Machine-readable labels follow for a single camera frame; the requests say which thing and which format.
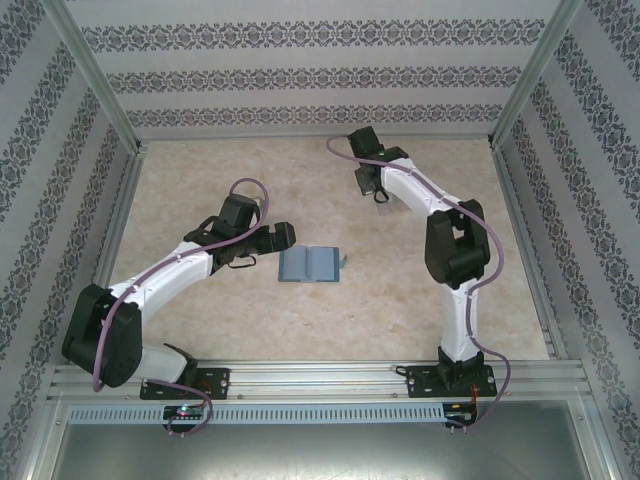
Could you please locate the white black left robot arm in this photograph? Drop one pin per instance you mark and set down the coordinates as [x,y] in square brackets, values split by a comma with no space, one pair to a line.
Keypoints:
[170,270]

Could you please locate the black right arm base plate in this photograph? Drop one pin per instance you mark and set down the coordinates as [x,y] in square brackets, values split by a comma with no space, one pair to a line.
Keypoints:
[422,382]

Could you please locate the aluminium table side rail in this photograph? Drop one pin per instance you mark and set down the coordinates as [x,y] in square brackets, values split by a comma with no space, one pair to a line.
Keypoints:
[530,250]
[120,210]

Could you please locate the aluminium frame cross beam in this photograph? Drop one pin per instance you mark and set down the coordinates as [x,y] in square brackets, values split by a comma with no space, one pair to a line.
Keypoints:
[310,136]

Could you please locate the left controller circuit board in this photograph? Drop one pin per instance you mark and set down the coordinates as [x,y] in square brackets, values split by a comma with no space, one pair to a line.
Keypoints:
[182,411]

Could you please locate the controller circuit board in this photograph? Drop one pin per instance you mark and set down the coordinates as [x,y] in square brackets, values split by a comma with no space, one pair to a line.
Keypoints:
[182,411]
[460,412]

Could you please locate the grey sheet metal panel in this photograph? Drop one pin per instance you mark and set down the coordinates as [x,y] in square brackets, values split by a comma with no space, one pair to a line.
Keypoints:
[320,452]

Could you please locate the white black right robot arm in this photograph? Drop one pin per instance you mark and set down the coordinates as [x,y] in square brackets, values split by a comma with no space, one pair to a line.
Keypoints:
[415,190]

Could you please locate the aluminium mounting rail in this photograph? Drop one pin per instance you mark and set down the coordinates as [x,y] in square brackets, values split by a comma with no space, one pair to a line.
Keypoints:
[315,380]

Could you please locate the right controller circuit board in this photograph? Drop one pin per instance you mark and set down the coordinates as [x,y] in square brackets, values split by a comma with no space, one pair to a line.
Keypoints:
[460,412]

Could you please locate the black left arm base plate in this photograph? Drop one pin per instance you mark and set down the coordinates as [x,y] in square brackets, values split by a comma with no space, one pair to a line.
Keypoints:
[217,382]

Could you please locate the aluminium frame post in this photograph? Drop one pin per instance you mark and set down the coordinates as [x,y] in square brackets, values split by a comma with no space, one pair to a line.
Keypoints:
[95,75]
[537,75]

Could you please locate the blue-grey card holder wallet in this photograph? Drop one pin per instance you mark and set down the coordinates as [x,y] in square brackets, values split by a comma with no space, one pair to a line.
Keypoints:
[305,265]

